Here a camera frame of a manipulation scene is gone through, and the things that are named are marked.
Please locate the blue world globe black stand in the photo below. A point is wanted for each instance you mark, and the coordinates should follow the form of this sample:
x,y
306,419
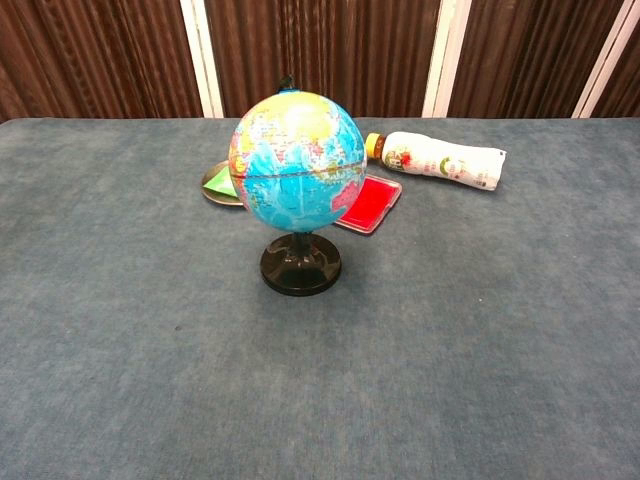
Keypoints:
x,y
295,170

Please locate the red ink pad clear case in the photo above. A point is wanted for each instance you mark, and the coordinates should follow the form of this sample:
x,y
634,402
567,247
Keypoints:
x,y
372,202

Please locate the white screen frame post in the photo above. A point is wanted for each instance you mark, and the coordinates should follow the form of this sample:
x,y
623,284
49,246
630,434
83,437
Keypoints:
x,y
446,60
605,65
201,60

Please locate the green paper packet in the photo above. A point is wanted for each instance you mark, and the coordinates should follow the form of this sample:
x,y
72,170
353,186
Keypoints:
x,y
221,181

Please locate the round metal plate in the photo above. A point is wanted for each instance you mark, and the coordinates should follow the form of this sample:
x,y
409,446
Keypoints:
x,y
216,197

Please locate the white plastic bottle yellow cap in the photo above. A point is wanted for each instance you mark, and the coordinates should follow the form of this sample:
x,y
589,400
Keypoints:
x,y
445,161

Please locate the blue felt table cloth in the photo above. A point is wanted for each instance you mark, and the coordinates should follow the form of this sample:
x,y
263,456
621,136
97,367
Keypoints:
x,y
320,360

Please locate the brown pleated screen panel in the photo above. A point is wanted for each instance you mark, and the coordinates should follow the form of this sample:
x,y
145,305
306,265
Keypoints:
x,y
530,55
325,45
95,55
622,87

